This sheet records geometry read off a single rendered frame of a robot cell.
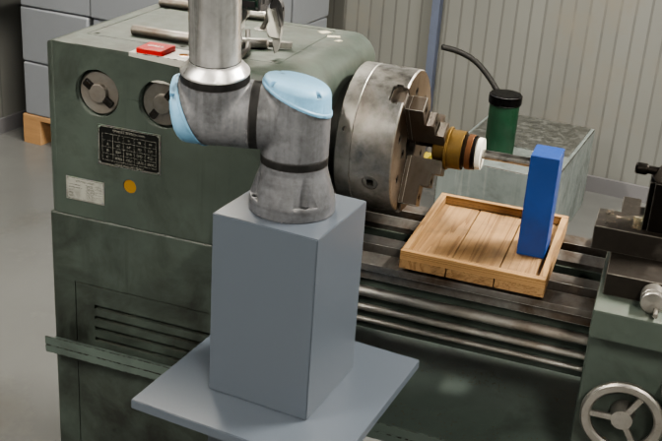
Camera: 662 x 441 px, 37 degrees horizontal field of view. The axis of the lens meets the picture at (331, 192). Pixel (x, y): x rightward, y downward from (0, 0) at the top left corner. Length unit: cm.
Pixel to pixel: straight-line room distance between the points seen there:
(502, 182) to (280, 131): 260
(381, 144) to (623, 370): 64
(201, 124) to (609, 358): 90
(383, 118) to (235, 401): 64
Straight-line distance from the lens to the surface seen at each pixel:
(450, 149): 212
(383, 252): 219
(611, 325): 192
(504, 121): 420
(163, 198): 215
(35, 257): 410
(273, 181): 167
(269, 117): 163
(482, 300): 210
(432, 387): 231
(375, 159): 204
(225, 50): 162
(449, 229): 224
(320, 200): 168
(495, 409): 228
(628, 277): 195
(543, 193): 211
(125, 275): 228
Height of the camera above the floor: 178
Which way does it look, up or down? 22 degrees down
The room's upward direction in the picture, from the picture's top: 4 degrees clockwise
